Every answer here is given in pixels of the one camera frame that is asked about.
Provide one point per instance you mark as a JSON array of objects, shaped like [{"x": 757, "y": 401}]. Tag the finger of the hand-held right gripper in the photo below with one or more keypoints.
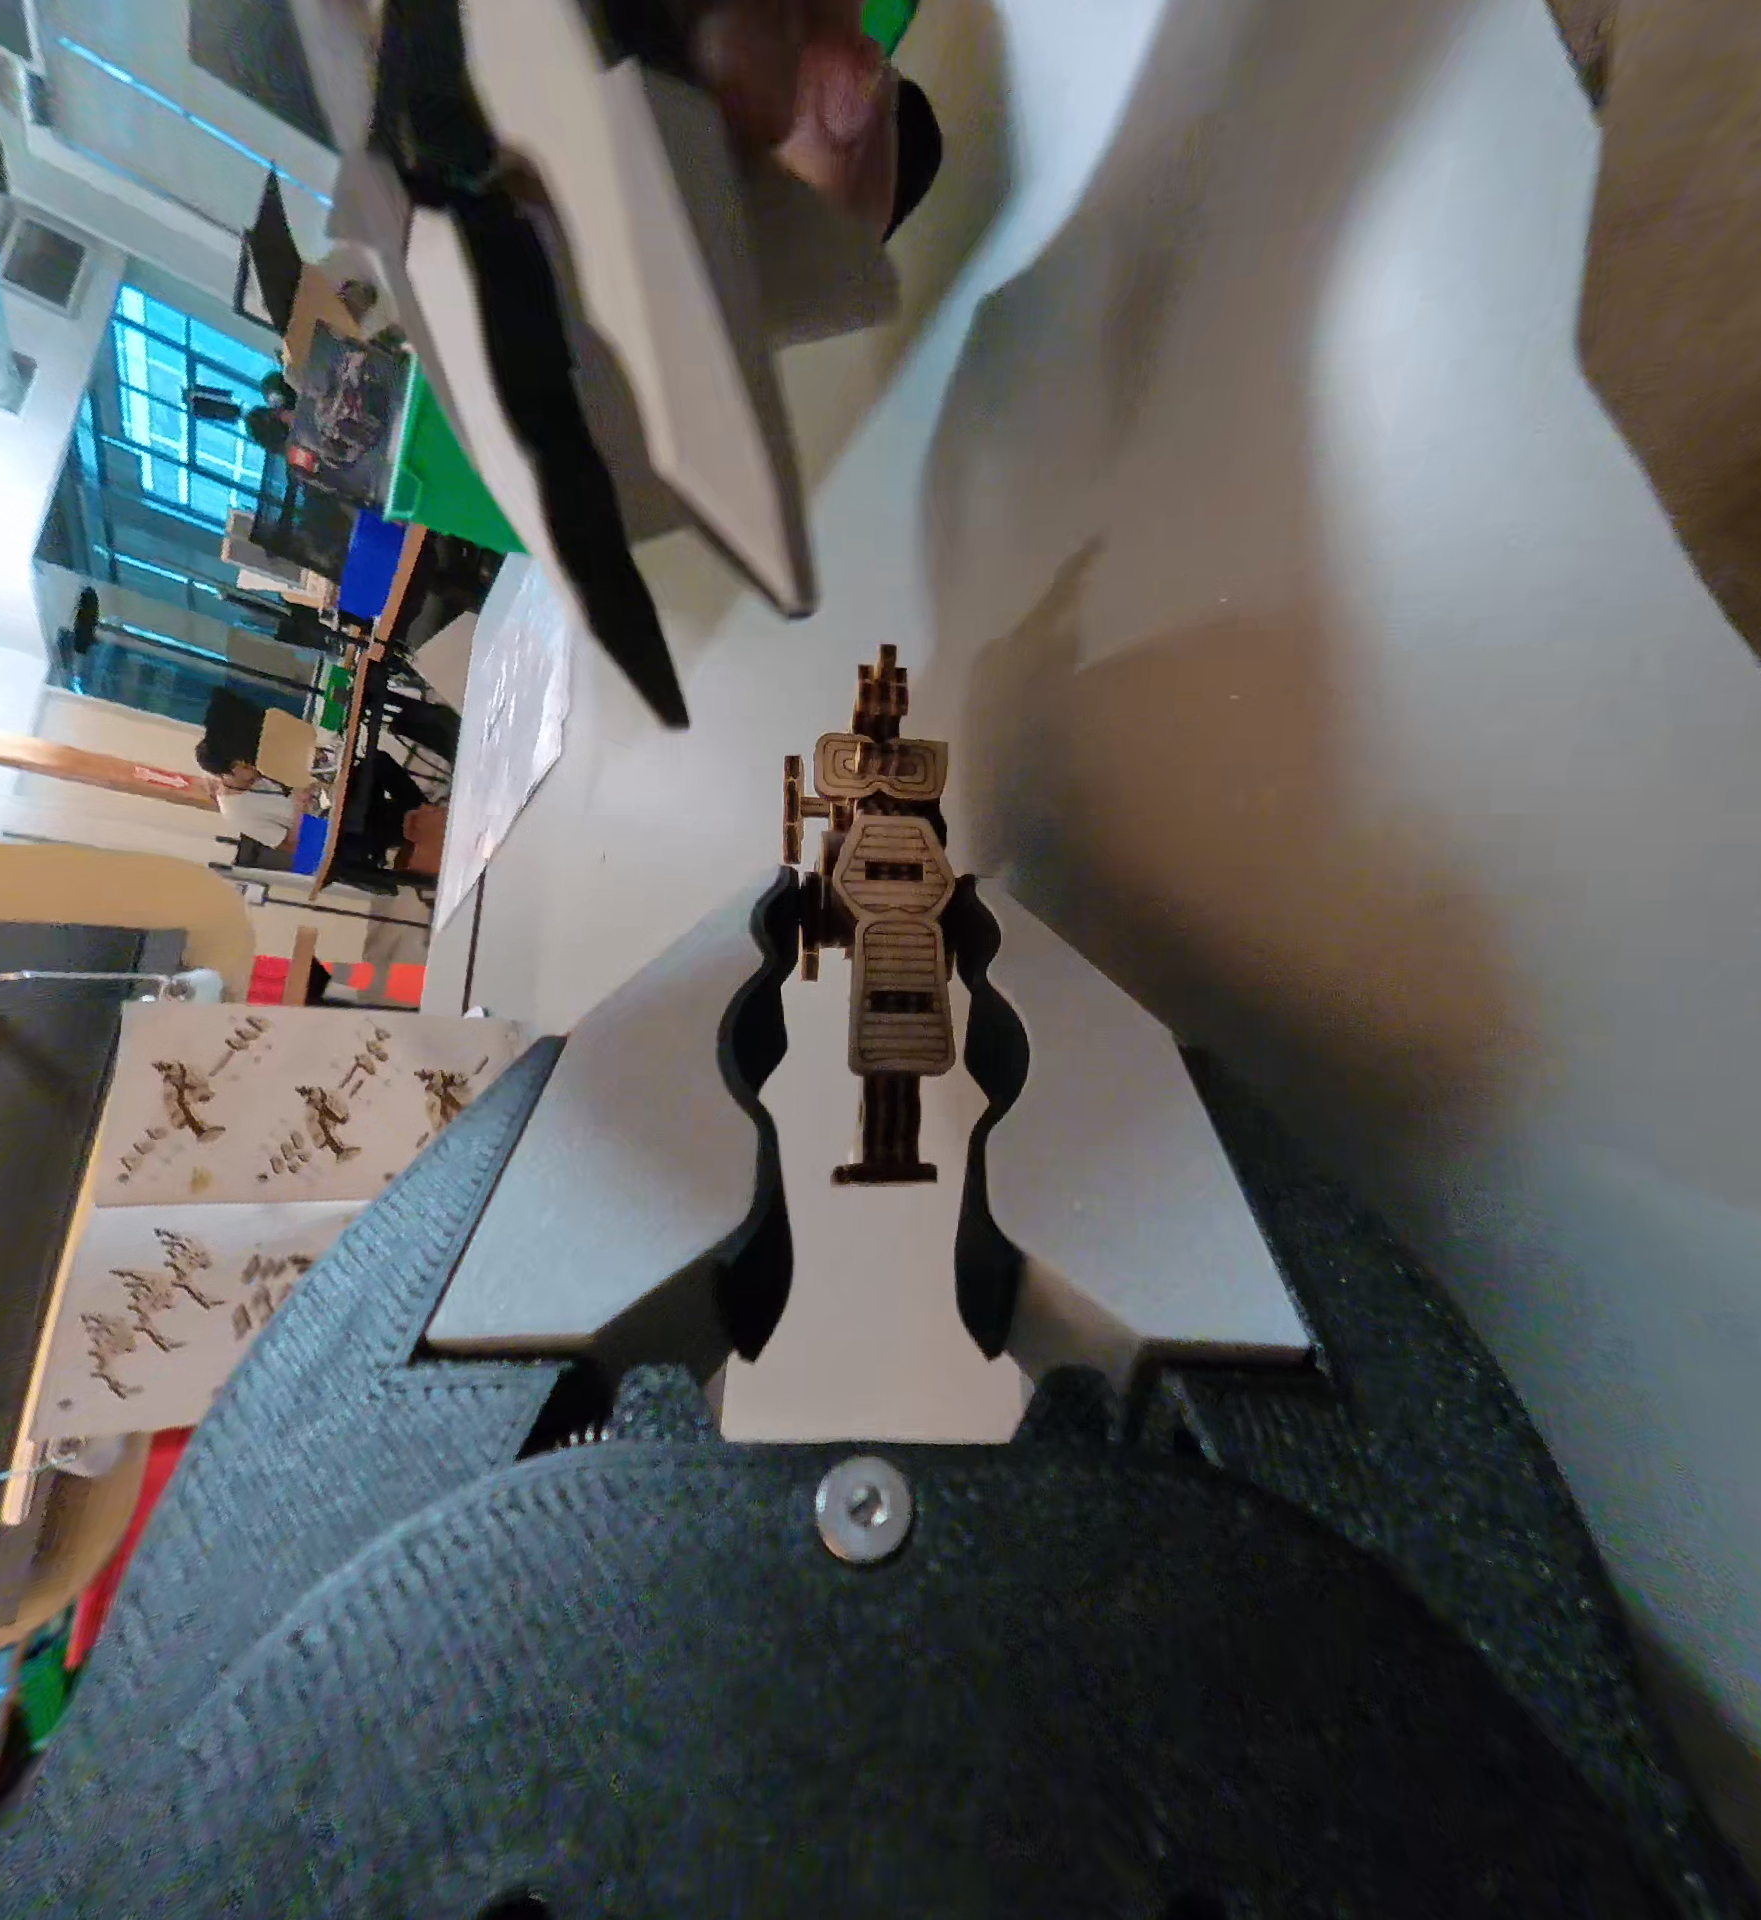
[
  {"x": 671, "y": 329},
  {"x": 580, "y": 495}
]

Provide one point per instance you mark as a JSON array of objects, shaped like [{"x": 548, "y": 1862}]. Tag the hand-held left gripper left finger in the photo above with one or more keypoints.
[{"x": 596, "y": 1201}]

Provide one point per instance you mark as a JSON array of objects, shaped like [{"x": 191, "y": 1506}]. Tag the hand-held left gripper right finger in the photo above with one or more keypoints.
[{"x": 1137, "y": 1201}]

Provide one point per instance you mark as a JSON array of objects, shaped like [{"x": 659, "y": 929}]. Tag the wooden motorcycle model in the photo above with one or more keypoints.
[{"x": 897, "y": 929}]

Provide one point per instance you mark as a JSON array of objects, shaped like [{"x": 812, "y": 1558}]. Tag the grey desk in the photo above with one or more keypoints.
[{"x": 1269, "y": 1079}]

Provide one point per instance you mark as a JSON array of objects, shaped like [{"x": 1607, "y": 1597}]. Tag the black desk monitor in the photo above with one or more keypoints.
[{"x": 10, "y": 1275}]

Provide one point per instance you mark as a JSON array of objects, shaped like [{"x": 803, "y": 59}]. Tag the person's right hand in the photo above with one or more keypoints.
[{"x": 806, "y": 89}]

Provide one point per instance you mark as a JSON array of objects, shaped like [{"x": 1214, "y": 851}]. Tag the green plastic bin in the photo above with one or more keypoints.
[{"x": 453, "y": 481}]

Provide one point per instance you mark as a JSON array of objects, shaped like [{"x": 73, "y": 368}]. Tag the small blue parts bin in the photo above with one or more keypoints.
[{"x": 377, "y": 569}]

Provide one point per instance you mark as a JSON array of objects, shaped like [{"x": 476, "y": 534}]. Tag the printed toy box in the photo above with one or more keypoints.
[{"x": 348, "y": 406}]

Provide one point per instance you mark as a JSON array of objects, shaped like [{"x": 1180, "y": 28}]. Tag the plastic-sleeved paper sheets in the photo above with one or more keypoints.
[{"x": 514, "y": 735}]

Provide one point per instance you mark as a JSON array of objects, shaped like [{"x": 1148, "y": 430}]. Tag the long wooden workbench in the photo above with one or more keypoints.
[{"x": 369, "y": 703}]

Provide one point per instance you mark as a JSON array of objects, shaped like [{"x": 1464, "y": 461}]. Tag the assembly instruction booklet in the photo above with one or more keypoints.
[{"x": 264, "y": 1169}]

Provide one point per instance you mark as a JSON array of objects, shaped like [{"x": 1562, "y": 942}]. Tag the black floor lamp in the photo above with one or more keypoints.
[{"x": 81, "y": 630}]

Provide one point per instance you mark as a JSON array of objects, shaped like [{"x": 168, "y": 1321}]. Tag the beige rounded wooden panel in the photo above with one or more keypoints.
[{"x": 71, "y": 892}]

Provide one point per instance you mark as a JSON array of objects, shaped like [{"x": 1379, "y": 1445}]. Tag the person's olive shirt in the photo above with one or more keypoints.
[{"x": 1722, "y": 375}]

